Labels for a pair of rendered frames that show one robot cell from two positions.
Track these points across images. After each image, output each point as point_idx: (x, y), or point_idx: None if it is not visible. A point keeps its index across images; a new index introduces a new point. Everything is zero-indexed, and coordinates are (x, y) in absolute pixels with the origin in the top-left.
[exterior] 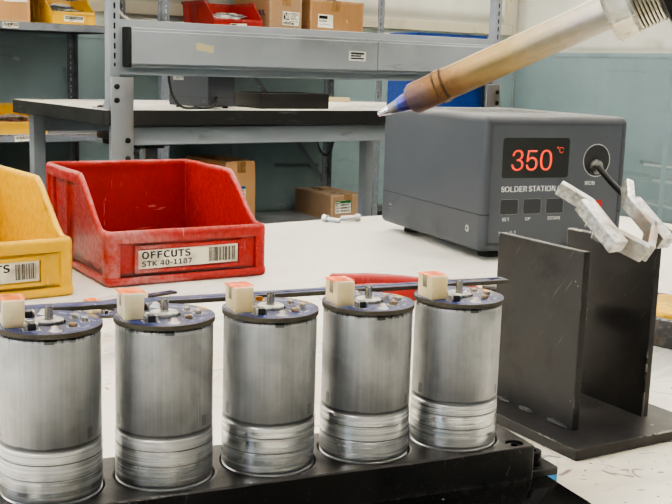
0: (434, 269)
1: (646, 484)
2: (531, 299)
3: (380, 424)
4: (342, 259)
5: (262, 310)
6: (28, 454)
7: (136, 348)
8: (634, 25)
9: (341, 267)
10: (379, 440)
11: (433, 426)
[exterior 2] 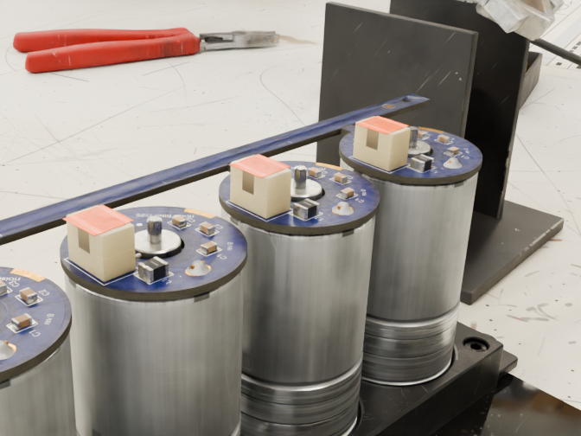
0: (124, 11)
1: (570, 330)
2: (380, 93)
3: (339, 391)
4: (10, 5)
5: (160, 269)
6: None
7: None
8: None
9: (15, 17)
10: (337, 413)
11: (386, 355)
